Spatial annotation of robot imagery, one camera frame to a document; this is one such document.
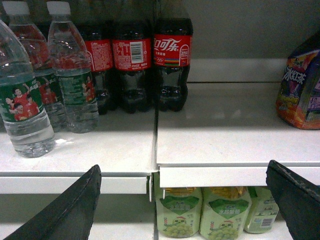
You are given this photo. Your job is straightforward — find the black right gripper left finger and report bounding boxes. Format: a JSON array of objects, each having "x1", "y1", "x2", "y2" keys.
[{"x1": 6, "y1": 164, "x2": 102, "y2": 240}]

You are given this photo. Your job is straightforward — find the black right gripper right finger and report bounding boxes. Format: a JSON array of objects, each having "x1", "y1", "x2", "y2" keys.
[{"x1": 266, "y1": 160, "x2": 320, "y2": 240}]

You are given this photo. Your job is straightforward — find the white left shelf board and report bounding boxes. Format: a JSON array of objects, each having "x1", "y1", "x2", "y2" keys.
[{"x1": 0, "y1": 110, "x2": 157, "y2": 194}]

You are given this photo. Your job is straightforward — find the white shelf board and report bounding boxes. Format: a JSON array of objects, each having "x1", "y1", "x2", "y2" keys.
[
  {"x1": 156, "y1": 82, "x2": 320, "y2": 188},
  {"x1": 0, "y1": 110, "x2": 157, "y2": 194}
]

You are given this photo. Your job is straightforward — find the front left water bottle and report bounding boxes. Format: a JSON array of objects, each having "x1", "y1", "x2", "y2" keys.
[{"x1": 0, "y1": 21, "x2": 55, "y2": 158}]

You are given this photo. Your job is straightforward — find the white right shelf board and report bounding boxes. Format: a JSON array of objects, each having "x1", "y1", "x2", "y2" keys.
[{"x1": 156, "y1": 82, "x2": 320, "y2": 188}]

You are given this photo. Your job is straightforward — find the middle water bottle white cap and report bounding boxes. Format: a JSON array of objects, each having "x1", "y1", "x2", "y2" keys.
[{"x1": 46, "y1": 0, "x2": 99, "y2": 134}]

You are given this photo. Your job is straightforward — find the rear left water bottle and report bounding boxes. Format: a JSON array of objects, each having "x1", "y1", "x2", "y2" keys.
[{"x1": 2, "y1": 0, "x2": 66, "y2": 132}]

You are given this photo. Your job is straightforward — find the right green grape drink bottle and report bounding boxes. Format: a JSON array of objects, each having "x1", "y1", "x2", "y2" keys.
[{"x1": 244, "y1": 186, "x2": 279, "y2": 234}]

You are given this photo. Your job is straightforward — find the green grape drink bottle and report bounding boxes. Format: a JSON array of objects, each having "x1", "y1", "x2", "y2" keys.
[
  {"x1": 199, "y1": 186, "x2": 252, "y2": 240},
  {"x1": 155, "y1": 187, "x2": 203, "y2": 238},
  {"x1": 244, "y1": 186, "x2": 279, "y2": 234}
]

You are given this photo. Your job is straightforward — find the middle green grape drink bottle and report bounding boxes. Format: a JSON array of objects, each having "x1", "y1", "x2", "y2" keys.
[{"x1": 199, "y1": 186, "x2": 252, "y2": 240}]

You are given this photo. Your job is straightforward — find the purple orange iced tea pack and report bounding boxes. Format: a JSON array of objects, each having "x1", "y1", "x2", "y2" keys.
[{"x1": 275, "y1": 31, "x2": 320, "y2": 130}]

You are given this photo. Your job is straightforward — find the left green grape drink bottle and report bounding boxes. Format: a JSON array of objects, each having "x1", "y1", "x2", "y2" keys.
[{"x1": 155, "y1": 187, "x2": 203, "y2": 238}]

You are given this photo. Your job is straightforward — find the middle cola bottle barcode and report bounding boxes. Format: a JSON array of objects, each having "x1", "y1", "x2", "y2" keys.
[{"x1": 112, "y1": 0, "x2": 152, "y2": 114}]

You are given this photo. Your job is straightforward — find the left cola bottle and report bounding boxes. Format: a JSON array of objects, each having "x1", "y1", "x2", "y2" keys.
[{"x1": 75, "y1": 0, "x2": 117, "y2": 115}]

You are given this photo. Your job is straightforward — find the right cola bottle red label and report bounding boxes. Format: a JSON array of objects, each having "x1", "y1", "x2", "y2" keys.
[{"x1": 153, "y1": 0, "x2": 193, "y2": 112}]

